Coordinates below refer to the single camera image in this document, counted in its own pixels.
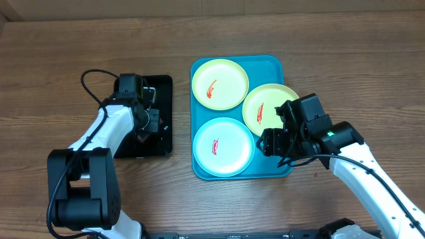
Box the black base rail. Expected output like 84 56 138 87
143 229 327 239

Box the light blue plate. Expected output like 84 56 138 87
193 118 255 178

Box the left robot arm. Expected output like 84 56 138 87
46 93 172 238

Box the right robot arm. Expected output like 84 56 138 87
256 121 424 238

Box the black rectangular tray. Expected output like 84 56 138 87
111 75 173 158

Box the yellow-green plate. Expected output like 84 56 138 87
191 59 250 111
242 84 299 136

